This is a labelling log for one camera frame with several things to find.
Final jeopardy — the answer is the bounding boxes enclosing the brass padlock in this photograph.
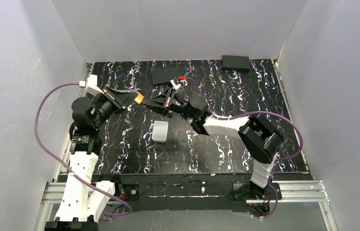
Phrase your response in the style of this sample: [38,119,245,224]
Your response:
[134,92,144,104]

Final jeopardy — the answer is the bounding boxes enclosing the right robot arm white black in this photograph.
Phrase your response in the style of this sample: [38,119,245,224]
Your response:
[141,85,284,200]

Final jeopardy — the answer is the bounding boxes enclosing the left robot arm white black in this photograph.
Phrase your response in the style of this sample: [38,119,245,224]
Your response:
[34,87,139,231]

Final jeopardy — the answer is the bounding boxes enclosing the silver open-end wrench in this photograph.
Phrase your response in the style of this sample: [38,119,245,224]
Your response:
[112,88,141,93]

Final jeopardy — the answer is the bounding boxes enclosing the black flat pad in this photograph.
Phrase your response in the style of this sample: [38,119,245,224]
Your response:
[151,68,180,85]

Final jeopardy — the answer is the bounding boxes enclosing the black rectangular box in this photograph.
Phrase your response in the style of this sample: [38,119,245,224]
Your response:
[222,55,252,71]

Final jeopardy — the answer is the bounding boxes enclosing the white network switch box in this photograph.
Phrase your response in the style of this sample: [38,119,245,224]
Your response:
[151,121,169,143]

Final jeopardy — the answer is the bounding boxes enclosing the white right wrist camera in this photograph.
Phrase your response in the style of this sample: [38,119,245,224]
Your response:
[169,76,185,91]

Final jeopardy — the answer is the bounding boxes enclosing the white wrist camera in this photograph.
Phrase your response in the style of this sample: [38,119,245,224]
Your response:
[169,76,185,91]
[78,74,104,96]

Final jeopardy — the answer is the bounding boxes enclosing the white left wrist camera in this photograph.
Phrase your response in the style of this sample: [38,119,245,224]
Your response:
[78,74,104,96]

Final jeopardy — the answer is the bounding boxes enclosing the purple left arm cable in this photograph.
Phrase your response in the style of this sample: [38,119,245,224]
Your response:
[35,82,133,221]

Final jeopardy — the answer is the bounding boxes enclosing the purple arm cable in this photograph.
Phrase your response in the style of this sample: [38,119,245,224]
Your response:
[35,82,133,221]
[183,77,304,218]

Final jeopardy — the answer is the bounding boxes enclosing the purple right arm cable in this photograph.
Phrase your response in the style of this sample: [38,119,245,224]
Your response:
[183,77,304,218]

